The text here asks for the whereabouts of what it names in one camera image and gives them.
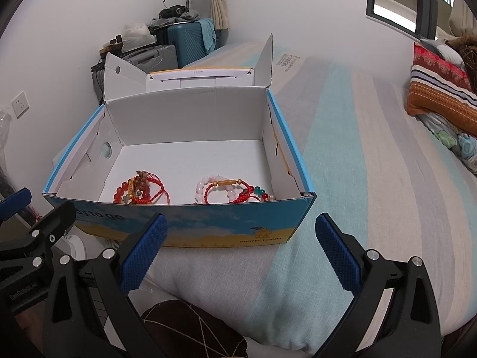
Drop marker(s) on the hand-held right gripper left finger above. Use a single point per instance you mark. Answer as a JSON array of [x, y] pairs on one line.
[[145, 253]]

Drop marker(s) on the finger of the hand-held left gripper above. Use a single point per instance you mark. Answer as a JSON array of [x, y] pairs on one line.
[[15, 203], [48, 227]]

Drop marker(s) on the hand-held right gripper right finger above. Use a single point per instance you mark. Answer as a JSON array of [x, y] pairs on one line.
[[337, 257]]

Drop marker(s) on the blue and yellow cardboard box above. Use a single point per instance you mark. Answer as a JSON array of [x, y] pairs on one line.
[[208, 227]]

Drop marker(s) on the dark patterned cushion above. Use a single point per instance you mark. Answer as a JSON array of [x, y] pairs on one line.
[[186, 328]]

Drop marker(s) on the striped bed sheet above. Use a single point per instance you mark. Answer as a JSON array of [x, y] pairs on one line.
[[354, 156]]

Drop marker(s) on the floral quilt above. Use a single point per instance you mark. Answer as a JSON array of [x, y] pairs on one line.
[[454, 138]]

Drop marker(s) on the striped brown pillow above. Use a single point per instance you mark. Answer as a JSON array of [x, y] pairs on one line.
[[439, 89]]

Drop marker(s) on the grey suitcase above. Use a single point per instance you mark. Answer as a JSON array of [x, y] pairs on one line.
[[156, 54]]

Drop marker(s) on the white plastic bag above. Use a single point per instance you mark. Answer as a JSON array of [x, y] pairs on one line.
[[136, 33]]

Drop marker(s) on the teal suitcase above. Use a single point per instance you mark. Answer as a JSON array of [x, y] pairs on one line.
[[186, 44]]

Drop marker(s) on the teal cloth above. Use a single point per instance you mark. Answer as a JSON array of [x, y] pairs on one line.
[[208, 35]]

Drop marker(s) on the grey white pillow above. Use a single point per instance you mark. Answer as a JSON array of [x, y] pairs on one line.
[[447, 52]]

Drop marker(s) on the black bag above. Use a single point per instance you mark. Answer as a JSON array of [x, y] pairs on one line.
[[175, 10]]

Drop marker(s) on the brown patterned blanket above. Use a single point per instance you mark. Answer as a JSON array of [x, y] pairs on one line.
[[465, 46]]

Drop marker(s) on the dark framed window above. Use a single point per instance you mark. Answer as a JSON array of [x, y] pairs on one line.
[[395, 3]]

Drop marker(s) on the beige curtain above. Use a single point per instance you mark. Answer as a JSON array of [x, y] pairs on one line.
[[218, 3]]

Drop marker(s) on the white wall socket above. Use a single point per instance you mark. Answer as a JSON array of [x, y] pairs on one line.
[[20, 104]]

